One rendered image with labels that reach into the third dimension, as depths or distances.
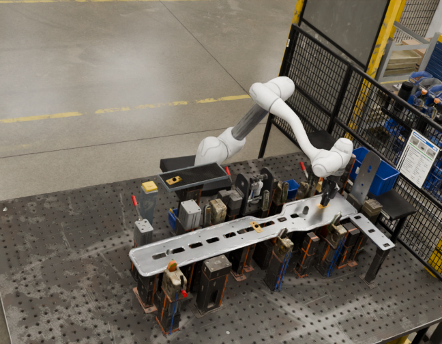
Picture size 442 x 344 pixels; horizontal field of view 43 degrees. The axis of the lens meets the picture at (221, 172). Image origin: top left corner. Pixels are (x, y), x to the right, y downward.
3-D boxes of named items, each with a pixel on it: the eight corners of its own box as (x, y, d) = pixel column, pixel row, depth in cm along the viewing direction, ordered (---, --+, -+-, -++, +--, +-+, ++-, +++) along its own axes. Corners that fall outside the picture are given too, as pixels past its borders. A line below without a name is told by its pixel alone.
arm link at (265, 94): (273, 98, 308) (286, 91, 318) (249, 80, 314) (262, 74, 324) (264, 117, 317) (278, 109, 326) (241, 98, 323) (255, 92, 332)
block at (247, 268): (246, 273, 312) (256, 235, 295) (234, 256, 321) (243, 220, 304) (254, 270, 315) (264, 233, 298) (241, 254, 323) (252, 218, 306)
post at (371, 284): (370, 289, 318) (387, 254, 301) (357, 276, 325) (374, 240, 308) (378, 286, 321) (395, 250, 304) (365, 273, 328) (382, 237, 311)
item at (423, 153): (421, 190, 327) (441, 148, 309) (393, 168, 341) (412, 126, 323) (423, 190, 328) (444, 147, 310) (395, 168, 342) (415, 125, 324)
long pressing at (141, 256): (144, 282, 257) (144, 280, 256) (125, 250, 272) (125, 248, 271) (360, 213, 325) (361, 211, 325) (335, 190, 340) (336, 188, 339)
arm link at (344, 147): (333, 155, 310) (322, 164, 301) (342, 132, 301) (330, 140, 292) (350, 164, 305) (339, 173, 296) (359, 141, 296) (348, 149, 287)
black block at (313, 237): (300, 282, 314) (314, 245, 297) (289, 268, 321) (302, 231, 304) (311, 278, 318) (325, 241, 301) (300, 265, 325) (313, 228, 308)
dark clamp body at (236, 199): (221, 254, 321) (232, 204, 299) (209, 239, 330) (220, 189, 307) (236, 249, 327) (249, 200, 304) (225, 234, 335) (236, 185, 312)
